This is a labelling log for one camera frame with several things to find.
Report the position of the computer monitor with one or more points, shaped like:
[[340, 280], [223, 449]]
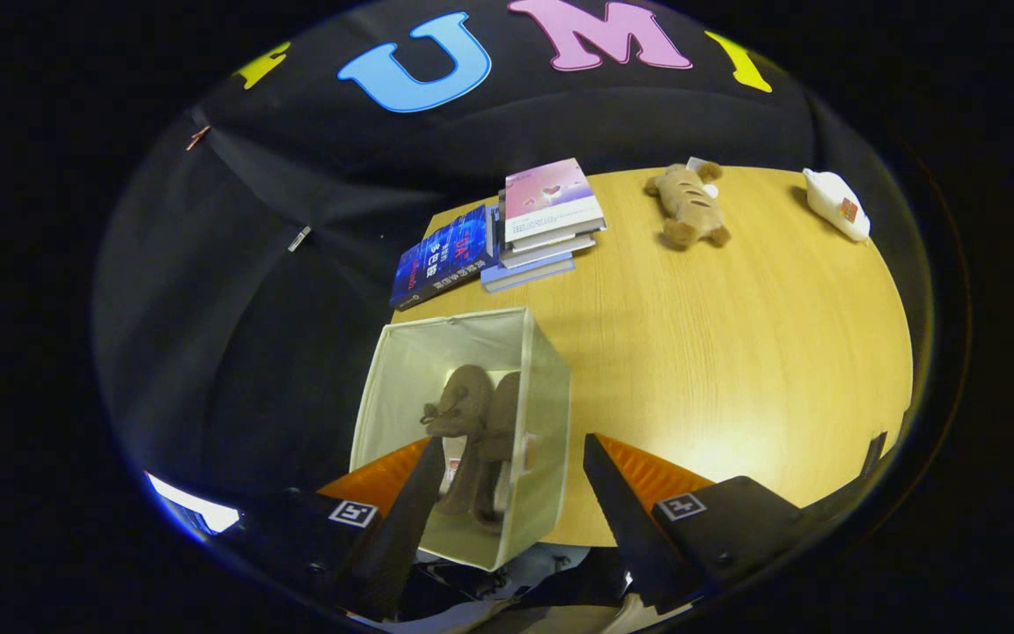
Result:
[[199, 509]]

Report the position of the cream fabric storage box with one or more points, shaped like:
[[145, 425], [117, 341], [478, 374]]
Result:
[[547, 423]]

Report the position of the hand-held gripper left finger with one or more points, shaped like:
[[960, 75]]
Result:
[[397, 550]]

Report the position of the white pouch with red label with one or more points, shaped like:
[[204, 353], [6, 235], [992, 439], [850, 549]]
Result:
[[833, 202]]

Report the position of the tan plush toy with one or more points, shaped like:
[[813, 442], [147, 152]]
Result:
[[687, 207]]

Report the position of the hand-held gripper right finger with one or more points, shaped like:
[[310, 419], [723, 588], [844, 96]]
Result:
[[635, 546]]

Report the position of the pale blue cover book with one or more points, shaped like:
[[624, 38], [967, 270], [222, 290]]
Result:
[[525, 275]]

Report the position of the brown fuzzy moccasin shoe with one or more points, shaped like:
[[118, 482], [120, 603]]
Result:
[[463, 396], [503, 423]]

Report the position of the silver clip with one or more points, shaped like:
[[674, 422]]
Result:
[[298, 238]]

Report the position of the pink cover book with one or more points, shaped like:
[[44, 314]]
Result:
[[551, 198]]

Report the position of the thin grey book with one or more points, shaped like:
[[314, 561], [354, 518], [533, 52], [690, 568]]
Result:
[[560, 242], [547, 255]]

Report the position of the copper clip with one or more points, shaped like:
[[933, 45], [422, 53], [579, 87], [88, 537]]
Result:
[[198, 136]]

